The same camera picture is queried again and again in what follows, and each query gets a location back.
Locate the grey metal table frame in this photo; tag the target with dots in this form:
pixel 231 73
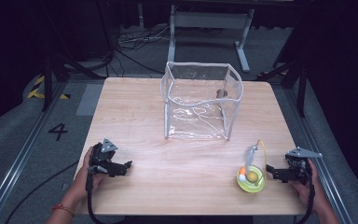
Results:
pixel 209 20

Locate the black metal stand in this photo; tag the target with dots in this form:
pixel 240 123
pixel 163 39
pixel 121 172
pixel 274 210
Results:
pixel 48 81
pixel 301 84

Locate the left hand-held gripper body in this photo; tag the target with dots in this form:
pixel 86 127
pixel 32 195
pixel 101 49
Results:
pixel 101 157

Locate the clear plastic storage bag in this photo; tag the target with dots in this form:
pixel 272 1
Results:
pixel 199 124

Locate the aluminium floor rail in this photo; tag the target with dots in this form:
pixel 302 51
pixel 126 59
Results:
pixel 323 161
pixel 18 161

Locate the yellow-green round ball toy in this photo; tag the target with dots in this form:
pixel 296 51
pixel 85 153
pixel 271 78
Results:
pixel 251 183

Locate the yellow and black floor tape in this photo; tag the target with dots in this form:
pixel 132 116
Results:
pixel 37 90

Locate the person's left hand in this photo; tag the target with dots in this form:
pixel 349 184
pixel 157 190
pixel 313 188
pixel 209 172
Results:
pixel 82 180

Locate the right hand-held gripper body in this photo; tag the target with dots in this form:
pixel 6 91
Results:
pixel 296 168

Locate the person's right hand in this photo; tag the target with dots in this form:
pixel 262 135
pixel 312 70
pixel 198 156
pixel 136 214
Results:
pixel 312 189

